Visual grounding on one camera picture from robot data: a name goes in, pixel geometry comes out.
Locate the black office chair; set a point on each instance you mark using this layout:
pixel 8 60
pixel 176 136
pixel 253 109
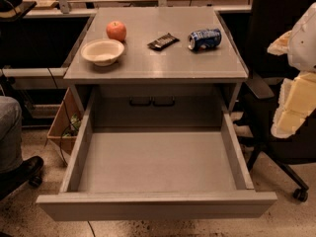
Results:
pixel 268 20

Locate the dark snack bar wrapper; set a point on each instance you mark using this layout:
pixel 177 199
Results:
pixel 163 42

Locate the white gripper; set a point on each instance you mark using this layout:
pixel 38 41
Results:
pixel 304 46

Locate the blue pepsi can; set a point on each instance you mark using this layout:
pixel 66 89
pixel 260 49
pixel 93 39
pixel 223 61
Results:
pixel 204 39

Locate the red apple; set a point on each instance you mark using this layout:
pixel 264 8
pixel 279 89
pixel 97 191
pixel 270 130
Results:
pixel 116 30

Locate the grey drawer cabinet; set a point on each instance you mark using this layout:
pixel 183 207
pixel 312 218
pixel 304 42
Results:
pixel 156 69

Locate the black drawer handle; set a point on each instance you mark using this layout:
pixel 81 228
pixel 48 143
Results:
pixel 140 102
pixel 165 101

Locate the black right drawer handle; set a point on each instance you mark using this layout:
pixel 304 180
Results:
pixel 165 101

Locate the black left drawer handle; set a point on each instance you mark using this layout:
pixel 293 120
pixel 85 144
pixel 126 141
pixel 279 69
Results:
pixel 140 102

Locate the black shoe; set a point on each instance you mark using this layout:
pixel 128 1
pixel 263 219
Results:
pixel 29 171

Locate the cardboard box with items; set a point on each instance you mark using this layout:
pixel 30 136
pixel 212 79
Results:
pixel 62 134

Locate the grey open top drawer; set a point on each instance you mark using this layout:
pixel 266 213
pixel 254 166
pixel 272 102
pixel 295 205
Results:
pixel 114 175

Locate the person leg in jeans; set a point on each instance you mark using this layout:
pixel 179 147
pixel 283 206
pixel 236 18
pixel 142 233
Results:
pixel 10 134

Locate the white paper bowl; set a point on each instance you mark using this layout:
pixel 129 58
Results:
pixel 102 52

